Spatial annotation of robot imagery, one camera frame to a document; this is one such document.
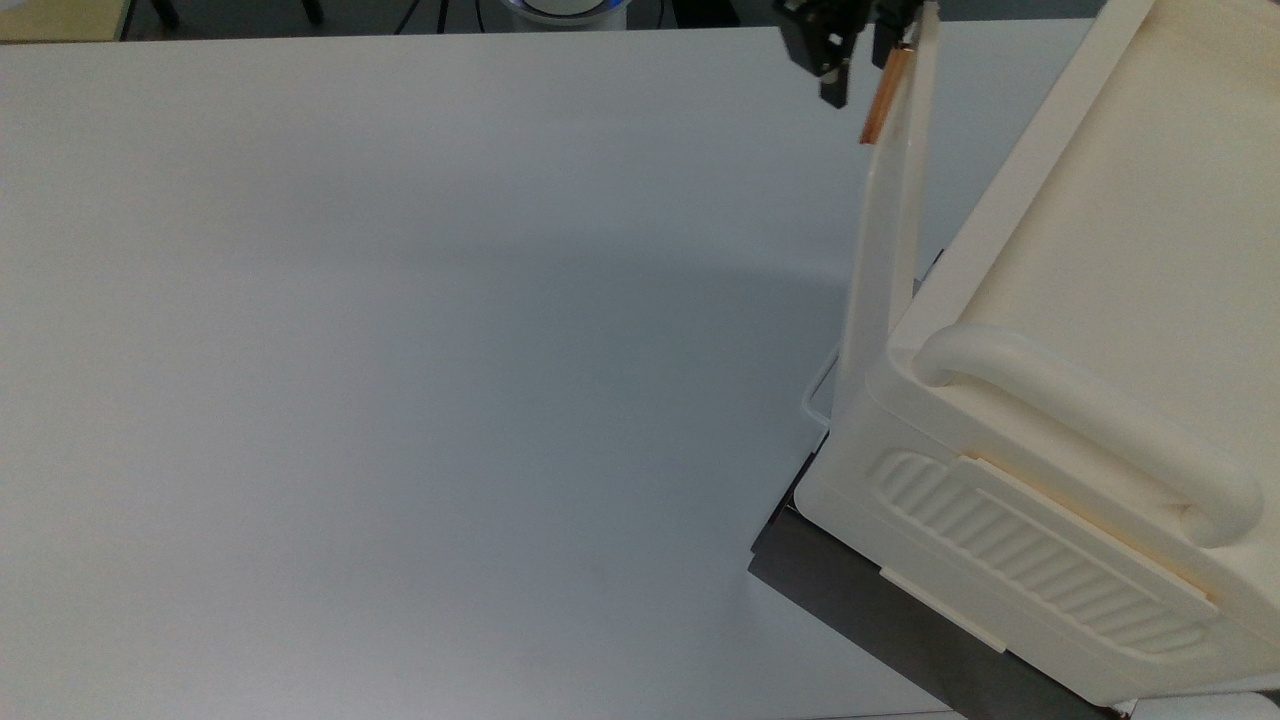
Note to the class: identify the cream cabinet door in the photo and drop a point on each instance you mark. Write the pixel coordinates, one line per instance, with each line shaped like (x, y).
(890, 250)

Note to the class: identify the yellow wooden table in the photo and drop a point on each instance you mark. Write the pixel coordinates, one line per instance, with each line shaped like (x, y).
(55, 18)

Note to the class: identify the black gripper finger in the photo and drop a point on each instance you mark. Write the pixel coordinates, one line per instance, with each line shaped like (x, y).
(887, 45)
(836, 88)

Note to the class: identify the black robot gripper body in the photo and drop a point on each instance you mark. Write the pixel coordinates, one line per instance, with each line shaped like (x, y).
(825, 25)

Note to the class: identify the cream plastic storage cabinet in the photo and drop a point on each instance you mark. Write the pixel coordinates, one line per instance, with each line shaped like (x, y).
(1100, 250)

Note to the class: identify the black tripod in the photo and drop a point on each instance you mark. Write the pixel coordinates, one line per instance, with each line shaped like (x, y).
(425, 12)

